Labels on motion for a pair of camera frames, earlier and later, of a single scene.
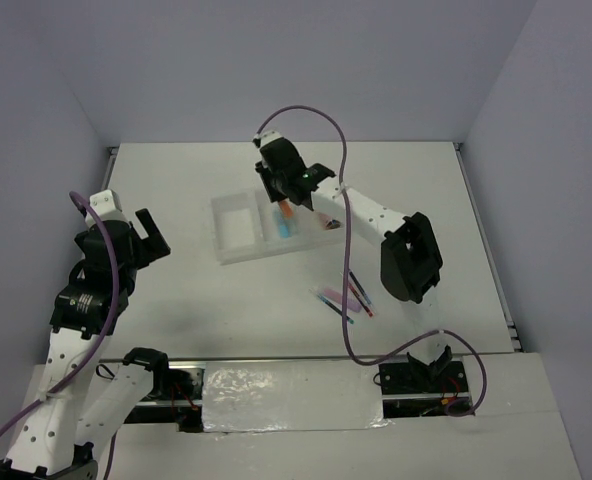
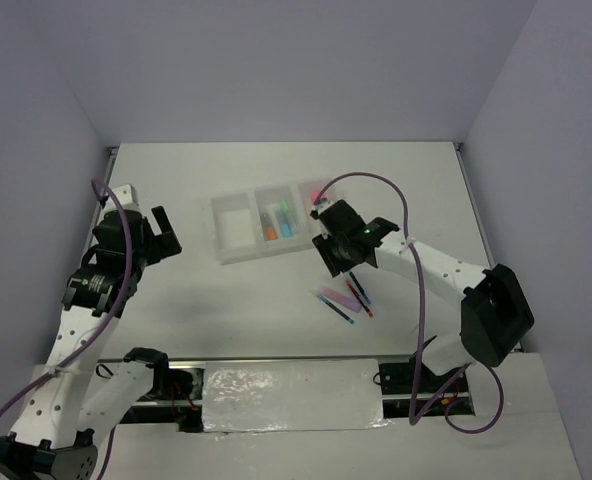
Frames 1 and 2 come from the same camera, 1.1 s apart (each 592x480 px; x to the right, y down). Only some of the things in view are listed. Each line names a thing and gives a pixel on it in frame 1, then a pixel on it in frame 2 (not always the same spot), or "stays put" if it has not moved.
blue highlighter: [284, 224] stays put
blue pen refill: [331, 306] stays put
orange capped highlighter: [285, 209] -> [269, 227]
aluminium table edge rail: [488, 246] stays put
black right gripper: [264, 173] -> [331, 262]
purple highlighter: [338, 296] stays put
